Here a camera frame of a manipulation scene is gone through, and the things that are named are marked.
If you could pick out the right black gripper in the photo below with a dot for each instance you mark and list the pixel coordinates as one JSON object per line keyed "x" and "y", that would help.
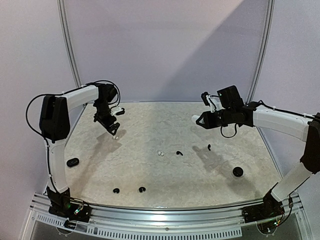
{"x": 211, "y": 119}

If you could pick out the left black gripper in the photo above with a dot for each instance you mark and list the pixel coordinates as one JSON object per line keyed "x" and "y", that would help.
{"x": 108, "y": 122}

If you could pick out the white earbud charging case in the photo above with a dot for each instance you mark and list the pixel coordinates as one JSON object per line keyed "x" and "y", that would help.
{"x": 195, "y": 117}

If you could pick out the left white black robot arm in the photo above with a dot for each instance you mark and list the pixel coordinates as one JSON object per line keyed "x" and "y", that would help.
{"x": 55, "y": 126}

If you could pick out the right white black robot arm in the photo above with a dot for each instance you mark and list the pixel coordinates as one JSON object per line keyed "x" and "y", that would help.
{"x": 227, "y": 107}

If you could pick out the black oval charging case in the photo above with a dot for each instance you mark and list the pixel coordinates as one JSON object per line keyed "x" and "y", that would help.
{"x": 72, "y": 162}

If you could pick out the black round charging case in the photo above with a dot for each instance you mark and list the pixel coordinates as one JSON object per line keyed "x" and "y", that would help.
{"x": 238, "y": 172}

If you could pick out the black ear-hook earbud right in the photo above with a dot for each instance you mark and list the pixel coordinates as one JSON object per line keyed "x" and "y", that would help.
{"x": 142, "y": 189}

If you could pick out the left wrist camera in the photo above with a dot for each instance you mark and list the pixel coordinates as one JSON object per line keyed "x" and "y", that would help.
{"x": 117, "y": 111}

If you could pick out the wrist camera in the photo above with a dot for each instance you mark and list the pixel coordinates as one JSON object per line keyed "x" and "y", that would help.
{"x": 212, "y": 101}
{"x": 117, "y": 111}

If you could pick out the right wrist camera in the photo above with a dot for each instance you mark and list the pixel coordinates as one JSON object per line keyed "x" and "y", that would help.
{"x": 212, "y": 101}

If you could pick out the aluminium front rail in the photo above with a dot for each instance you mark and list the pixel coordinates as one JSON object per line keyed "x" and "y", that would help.
{"x": 201, "y": 223}

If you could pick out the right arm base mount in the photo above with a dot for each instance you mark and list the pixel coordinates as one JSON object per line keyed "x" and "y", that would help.
{"x": 269, "y": 208}

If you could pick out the right aluminium corner post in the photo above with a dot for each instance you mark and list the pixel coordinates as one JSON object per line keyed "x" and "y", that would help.
{"x": 262, "y": 49}

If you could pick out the aluminium corner post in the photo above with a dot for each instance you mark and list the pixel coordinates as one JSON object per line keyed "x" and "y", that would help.
{"x": 262, "y": 49}
{"x": 61, "y": 5}

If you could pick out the left aluminium corner post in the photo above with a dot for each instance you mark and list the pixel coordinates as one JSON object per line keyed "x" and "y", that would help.
{"x": 61, "y": 5}

